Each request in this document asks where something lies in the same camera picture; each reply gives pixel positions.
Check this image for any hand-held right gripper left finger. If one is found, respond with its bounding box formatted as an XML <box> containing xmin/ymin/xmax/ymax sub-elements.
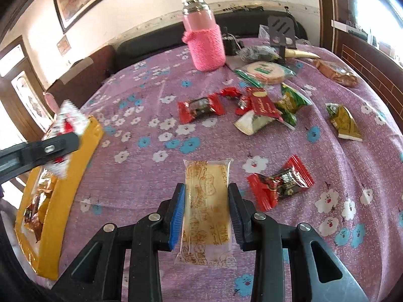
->
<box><xmin>52</xmin><ymin>182</ymin><xmax>186</xmax><ymax>302</ymax></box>

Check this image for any red wall sticker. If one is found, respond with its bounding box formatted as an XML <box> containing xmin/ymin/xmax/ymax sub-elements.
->
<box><xmin>57</xmin><ymin>35</ymin><xmax>70</xmax><ymax>54</ymax></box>

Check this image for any round cracker packet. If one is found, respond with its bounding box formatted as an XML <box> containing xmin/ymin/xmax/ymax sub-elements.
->
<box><xmin>234</xmin><ymin>61</ymin><xmax>298</xmax><ymax>87</ymax></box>

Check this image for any white green snack packet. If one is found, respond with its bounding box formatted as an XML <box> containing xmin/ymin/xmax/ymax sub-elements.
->
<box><xmin>233</xmin><ymin>110</ymin><xmax>284</xmax><ymax>136</ymax></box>

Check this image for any black charger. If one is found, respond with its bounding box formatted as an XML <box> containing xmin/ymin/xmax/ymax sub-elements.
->
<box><xmin>222</xmin><ymin>28</ymin><xmax>244</xmax><ymax>55</ymax></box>

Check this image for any pink cushion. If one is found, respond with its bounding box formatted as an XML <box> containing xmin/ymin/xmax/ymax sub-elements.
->
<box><xmin>44</xmin><ymin>92</ymin><xmax>60</xmax><ymax>114</ymax></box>

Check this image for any pink bottle with knitted sleeve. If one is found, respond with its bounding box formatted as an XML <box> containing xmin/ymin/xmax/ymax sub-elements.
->
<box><xmin>182</xmin><ymin>0</ymin><xmax>226</xmax><ymax>71</ymax></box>

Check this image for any black sofa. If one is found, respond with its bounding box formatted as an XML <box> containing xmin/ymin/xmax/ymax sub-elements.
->
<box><xmin>113</xmin><ymin>6</ymin><xmax>307</xmax><ymax>73</ymax></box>

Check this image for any dark plastic bag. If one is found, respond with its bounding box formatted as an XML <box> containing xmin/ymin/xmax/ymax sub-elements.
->
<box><xmin>239</xmin><ymin>46</ymin><xmax>282</xmax><ymax>63</ymax></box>

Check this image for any red gold snack packet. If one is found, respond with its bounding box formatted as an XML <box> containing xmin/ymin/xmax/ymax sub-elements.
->
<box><xmin>247</xmin><ymin>89</ymin><xmax>284</xmax><ymax>122</ymax></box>

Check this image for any small red candy packet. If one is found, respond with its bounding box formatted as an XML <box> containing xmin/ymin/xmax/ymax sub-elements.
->
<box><xmin>219</xmin><ymin>87</ymin><xmax>244</xmax><ymax>102</ymax></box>

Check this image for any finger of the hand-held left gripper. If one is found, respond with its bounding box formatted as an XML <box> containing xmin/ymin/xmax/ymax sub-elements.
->
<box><xmin>0</xmin><ymin>132</ymin><xmax>79</xmax><ymax>183</ymax></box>

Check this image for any black phone stand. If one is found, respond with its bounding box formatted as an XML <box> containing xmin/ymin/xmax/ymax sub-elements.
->
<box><xmin>267</xmin><ymin>15</ymin><xmax>298</xmax><ymax>62</ymax></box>

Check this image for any brown armchair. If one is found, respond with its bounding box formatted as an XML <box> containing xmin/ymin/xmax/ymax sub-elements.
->
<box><xmin>44</xmin><ymin>45</ymin><xmax>115</xmax><ymax>110</ymax></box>

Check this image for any wooden door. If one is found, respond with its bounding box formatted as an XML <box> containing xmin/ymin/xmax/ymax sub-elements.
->
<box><xmin>0</xmin><ymin>36</ymin><xmax>54</xmax><ymax>145</ymax></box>

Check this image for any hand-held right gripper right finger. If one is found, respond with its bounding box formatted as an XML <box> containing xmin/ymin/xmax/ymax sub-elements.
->
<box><xmin>228</xmin><ymin>183</ymin><xmax>369</xmax><ymax>302</ymax></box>

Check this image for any red black candy packet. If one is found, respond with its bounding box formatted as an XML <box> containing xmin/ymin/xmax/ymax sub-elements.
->
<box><xmin>247</xmin><ymin>155</ymin><xmax>315</xmax><ymax>212</ymax></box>
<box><xmin>177</xmin><ymin>94</ymin><xmax>226</xmax><ymax>125</ymax></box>
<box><xmin>236</xmin><ymin>93</ymin><xmax>252</xmax><ymax>116</ymax></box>

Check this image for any pale long pastry packet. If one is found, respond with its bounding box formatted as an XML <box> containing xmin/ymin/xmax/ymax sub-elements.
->
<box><xmin>174</xmin><ymin>159</ymin><xmax>237</xmax><ymax>270</ymax></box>

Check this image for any brown bread packet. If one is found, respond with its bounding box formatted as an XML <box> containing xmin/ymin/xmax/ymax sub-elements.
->
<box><xmin>316</xmin><ymin>59</ymin><xmax>359</xmax><ymax>88</ymax></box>

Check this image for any white red snack packet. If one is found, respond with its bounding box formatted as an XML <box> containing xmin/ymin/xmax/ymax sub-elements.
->
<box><xmin>52</xmin><ymin>99</ymin><xmax>90</xmax><ymax>180</ymax></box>

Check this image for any green gold triangular packet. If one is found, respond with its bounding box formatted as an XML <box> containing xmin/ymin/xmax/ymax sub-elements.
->
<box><xmin>325</xmin><ymin>103</ymin><xmax>363</xmax><ymax>141</ymax></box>

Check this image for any ivory horn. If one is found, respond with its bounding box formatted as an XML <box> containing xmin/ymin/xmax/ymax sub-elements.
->
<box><xmin>288</xmin><ymin>49</ymin><xmax>320</xmax><ymax>60</ymax></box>

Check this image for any yellow cardboard box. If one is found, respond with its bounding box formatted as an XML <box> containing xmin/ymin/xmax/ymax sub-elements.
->
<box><xmin>14</xmin><ymin>116</ymin><xmax>104</xmax><ymax>280</ymax></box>

